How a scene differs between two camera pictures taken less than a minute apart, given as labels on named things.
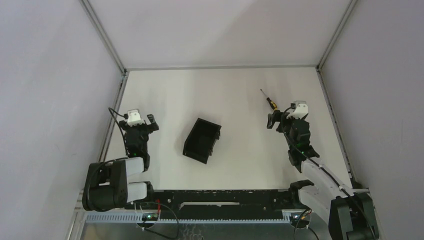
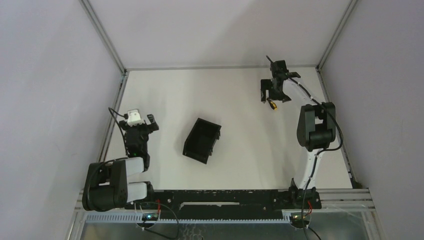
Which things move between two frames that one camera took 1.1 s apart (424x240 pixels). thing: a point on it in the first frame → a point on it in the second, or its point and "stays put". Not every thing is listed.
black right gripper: [275, 116] → [267, 84]
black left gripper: [138, 127] stays put
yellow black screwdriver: [272, 104] stays put
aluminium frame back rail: [171, 68] stays put
